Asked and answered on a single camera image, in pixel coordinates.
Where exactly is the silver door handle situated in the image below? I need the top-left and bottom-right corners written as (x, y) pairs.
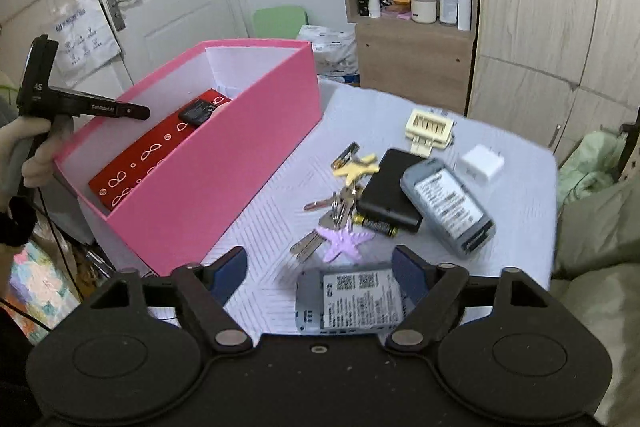
top-left (104, 0), bottom-right (137, 32)

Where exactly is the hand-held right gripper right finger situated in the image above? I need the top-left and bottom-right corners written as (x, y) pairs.
top-left (384, 245), bottom-right (566, 354)

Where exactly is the yellow starfish keychain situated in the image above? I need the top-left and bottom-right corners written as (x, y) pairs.
top-left (332, 153), bottom-right (381, 184)

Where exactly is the green folding table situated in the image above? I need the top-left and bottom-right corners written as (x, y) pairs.
top-left (252, 5), bottom-right (310, 42)

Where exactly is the grey device white label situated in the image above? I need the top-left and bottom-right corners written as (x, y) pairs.
top-left (294, 262), bottom-right (407, 336)
top-left (399, 158), bottom-right (497, 258)

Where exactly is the colourful patterned mat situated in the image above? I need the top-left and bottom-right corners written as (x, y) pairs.
top-left (0, 242), bottom-right (81, 343)

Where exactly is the bunch of silver keys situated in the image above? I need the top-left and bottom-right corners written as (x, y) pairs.
top-left (290, 184), bottom-right (363, 264)

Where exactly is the red patterned card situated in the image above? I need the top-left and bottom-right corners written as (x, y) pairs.
top-left (87, 88), bottom-right (233, 214)

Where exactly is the white plastic tissue pack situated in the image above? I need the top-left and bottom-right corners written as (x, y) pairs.
top-left (297, 24), bottom-right (360, 85)

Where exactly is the wooden shelf unit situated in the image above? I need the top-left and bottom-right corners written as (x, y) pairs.
top-left (330, 0), bottom-right (481, 118)

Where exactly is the cream plug adapter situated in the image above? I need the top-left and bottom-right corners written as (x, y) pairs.
top-left (404, 108), bottom-right (455, 158)

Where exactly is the small dark metal key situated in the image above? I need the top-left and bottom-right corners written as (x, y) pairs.
top-left (330, 142), bottom-right (361, 168)

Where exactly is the person's left hand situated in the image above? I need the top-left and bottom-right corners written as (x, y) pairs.
top-left (0, 116), bottom-right (71, 195)

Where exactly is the olive green duvet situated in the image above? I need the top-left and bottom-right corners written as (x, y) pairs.
top-left (550, 177), bottom-right (640, 427)

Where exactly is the black cable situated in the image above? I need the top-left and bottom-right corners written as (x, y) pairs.
top-left (27, 187), bottom-right (81, 303)

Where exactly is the black power bank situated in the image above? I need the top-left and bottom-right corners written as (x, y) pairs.
top-left (356, 148), bottom-right (425, 233)

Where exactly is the wooden wardrobe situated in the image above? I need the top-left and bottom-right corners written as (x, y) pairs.
top-left (465, 0), bottom-right (640, 162)

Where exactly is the white charger cube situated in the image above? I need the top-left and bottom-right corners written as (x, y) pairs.
top-left (457, 145), bottom-right (506, 182)

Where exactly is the black gold AA battery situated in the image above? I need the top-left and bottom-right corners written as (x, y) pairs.
top-left (351, 213), bottom-right (399, 238)

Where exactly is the white round jar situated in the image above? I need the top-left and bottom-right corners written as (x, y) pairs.
top-left (410, 0), bottom-right (438, 25)

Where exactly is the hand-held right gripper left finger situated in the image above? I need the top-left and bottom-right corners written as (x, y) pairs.
top-left (75, 246), bottom-right (253, 354)

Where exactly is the purple starfish keychain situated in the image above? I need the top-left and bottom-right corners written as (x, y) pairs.
top-left (316, 227), bottom-right (376, 264)

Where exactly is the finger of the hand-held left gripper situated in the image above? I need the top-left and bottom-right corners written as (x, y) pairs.
top-left (47, 88), bottom-right (151, 120)

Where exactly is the light green cloth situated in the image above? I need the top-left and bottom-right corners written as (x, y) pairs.
top-left (557, 132), bottom-right (623, 208)

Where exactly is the white tote bag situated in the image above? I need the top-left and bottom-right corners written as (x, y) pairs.
top-left (47, 0), bottom-right (123, 82)

